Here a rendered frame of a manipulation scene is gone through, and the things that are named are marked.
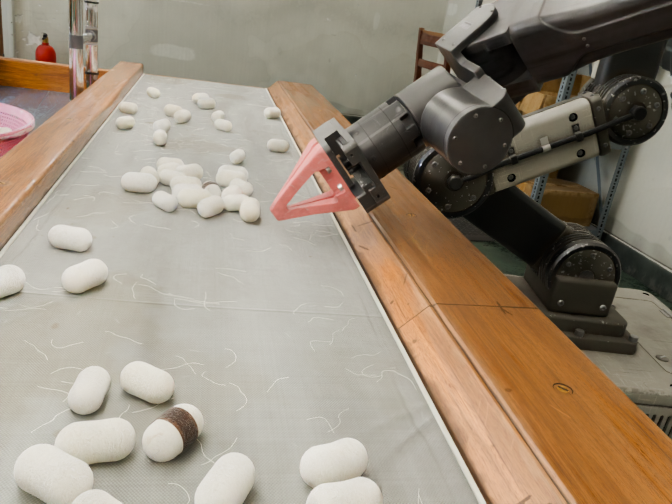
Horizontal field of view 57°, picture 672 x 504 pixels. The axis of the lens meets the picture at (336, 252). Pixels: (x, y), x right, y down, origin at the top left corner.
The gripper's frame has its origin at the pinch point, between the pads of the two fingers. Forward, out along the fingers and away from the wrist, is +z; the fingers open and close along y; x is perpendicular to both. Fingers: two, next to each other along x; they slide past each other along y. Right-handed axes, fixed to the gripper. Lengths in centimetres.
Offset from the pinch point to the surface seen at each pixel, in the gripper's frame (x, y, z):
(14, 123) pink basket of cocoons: -19.5, -35.0, 26.3
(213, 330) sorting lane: -1.5, 17.3, 6.7
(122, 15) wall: -38, -459, 62
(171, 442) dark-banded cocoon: -4.1, 30.7, 7.3
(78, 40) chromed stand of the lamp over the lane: -24, -61, 18
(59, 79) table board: -22, -106, 36
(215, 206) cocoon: -2.4, -5.4, 5.8
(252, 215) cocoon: 0.3, -4.3, 3.2
